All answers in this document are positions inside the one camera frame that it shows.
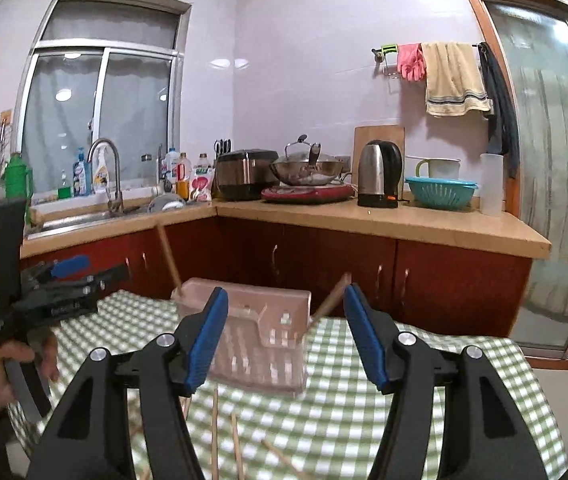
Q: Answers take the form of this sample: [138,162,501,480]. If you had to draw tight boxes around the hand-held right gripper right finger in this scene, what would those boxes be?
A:
[342,282,549,480]

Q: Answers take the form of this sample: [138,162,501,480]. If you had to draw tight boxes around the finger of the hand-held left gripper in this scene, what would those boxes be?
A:
[46,264,130,301]
[21,255,90,283]

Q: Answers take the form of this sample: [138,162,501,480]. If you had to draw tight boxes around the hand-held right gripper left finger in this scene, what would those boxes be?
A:
[26,287,229,480]

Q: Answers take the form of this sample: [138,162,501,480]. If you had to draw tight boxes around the pink perforated utensil holder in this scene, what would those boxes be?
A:
[171,277,312,393]

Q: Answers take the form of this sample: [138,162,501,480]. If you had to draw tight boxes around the steel sink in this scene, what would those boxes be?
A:
[26,205,149,241]

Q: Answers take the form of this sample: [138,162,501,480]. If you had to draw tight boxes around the green thermos flask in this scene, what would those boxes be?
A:
[4,152,35,226]

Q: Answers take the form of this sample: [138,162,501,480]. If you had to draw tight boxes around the blue detergent bottle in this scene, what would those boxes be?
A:
[73,147,92,197]

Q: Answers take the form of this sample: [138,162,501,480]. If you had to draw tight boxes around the kitchen counter with red cabinets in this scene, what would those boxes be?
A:
[0,195,552,351]

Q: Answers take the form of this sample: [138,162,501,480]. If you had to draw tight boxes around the white spray bottle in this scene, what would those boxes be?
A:
[91,147,112,193]

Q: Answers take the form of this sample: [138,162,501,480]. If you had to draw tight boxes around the green checked tablecloth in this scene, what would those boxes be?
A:
[6,290,568,480]

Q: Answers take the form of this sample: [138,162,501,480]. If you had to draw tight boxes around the steel kitchen faucet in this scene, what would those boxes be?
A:
[86,137,125,213]

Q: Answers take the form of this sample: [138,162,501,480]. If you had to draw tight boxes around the cooking oil bottle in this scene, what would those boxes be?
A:
[176,152,192,201]

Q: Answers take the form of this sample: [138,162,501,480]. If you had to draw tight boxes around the pink and white refill pouch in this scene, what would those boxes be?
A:
[190,167,215,203]

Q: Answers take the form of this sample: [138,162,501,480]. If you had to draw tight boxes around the aluminium sliding window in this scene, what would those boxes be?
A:
[11,0,192,201]

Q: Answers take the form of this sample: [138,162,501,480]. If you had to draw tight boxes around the red induction cooker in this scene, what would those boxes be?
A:
[261,183,355,205]

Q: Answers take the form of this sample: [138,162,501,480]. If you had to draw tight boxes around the steel electric kettle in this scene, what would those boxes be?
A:
[357,140,405,208]

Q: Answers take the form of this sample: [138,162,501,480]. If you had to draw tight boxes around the teal plastic colander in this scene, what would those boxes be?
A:
[405,176,479,212]

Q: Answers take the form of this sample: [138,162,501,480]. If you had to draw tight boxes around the dark rice cooker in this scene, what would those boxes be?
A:
[212,149,279,201]

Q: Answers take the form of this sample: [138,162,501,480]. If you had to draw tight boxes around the steel wok with lid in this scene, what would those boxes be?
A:
[270,135,349,187]

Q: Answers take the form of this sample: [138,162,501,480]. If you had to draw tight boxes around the white plastic pitcher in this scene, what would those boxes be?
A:
[480,153,505,217]

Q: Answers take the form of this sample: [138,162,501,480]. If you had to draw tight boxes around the wooden cutting board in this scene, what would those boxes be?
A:
[354,125,405,196]

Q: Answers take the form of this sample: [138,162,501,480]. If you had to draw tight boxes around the frosted glass sliding door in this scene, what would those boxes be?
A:
[456,0,568,361]

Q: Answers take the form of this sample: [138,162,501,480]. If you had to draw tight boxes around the dark hanging cloth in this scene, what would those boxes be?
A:
[478,42,519,178]

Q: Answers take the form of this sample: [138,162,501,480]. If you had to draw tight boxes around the beige striped towel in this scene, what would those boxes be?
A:
[421,41,492,117]

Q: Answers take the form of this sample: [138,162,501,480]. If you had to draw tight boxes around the pink rubber gloves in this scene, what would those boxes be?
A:
[397,43,427,82]

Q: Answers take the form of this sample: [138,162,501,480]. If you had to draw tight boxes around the white pot with green handle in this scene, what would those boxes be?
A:
[415,157,462,181]

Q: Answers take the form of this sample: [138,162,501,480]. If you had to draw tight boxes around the wall towel rack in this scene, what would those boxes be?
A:
[371,42,494,81]

